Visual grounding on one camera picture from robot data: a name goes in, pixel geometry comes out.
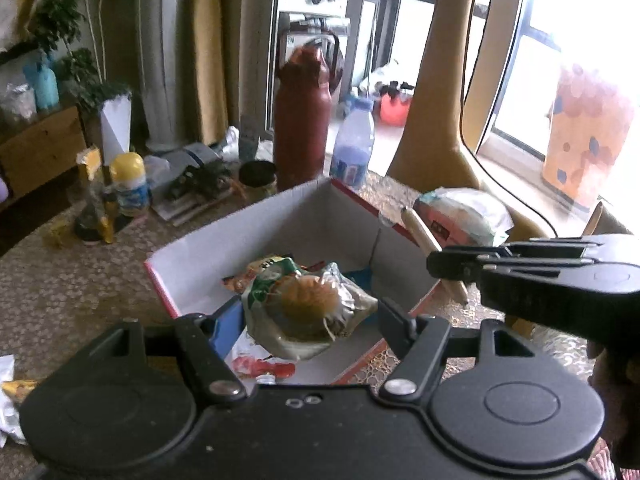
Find tan giraffe statue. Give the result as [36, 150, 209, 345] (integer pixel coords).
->
[387, 0, 556, 246]

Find red plastic basin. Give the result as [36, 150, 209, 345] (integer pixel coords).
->
[380, 92, 413, 126]

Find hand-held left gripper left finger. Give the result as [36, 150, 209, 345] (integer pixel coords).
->
[102, 296, 248, 406]

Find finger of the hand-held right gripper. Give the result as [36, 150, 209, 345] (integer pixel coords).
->
[475, 267, 596, 311]
[426, 238, 601, 281]

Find yellow lid jar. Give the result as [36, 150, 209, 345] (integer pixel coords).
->
[109, 152, 151, 218]

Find grey standing air conditioner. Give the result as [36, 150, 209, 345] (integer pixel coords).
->
[135, 0, 191, 153]

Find white washing machine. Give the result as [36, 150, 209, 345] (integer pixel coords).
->
[272, 0, 351, 111]

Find soft tissue pack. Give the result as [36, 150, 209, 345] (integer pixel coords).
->
[414, 187, 515, 248]

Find black cable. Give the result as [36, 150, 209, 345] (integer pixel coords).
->
[457, 0, 558, 238]

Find dark clutter pile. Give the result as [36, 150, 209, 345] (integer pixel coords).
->
[150, 142, 241, 223]

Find tin can with dark lid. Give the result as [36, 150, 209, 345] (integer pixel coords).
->
[239, 160, 278, 196]

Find light blue jug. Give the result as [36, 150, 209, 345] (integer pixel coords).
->
[22, 52, 61, 113]

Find red thermos bottle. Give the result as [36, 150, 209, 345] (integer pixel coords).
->
[272, 30, 347, 192]

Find person's right hand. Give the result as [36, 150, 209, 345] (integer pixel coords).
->
[587, 341, 640, 466]

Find white planter pot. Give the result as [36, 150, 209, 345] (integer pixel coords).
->
[100, 97, 133, 166]

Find orange snack packet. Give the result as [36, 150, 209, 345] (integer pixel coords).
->
[221, 255, 301, 295]

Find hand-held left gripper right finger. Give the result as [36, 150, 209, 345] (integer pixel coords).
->
[377, 297, 536, 401]

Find orange dotted cloth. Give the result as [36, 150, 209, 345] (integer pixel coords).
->
[542, 62, 636, 211]

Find clear plastic water bottle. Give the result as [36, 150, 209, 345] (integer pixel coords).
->
[330, 96, 376, 190]

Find glass vase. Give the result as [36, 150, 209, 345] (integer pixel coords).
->
[75, 145, 118, 246]

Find white cardboard box red edges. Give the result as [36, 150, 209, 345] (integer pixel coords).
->
[144, 177, 443, 386]

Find bun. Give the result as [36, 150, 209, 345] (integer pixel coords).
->
[241, 257, 379, 361]

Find red snack packet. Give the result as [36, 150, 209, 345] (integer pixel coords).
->
[231, 332, 297, 386]

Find wooden television cabinet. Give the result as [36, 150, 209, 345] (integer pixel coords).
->
[0, 105, 86, 201]

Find clear plastic bag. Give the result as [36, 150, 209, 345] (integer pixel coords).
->
[0, 82, 38, 126]

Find yellow curtain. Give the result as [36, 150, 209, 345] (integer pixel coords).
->
[192, 0, 276, 146]

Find green potted plant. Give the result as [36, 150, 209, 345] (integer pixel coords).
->
[30, 0, 133, 116]

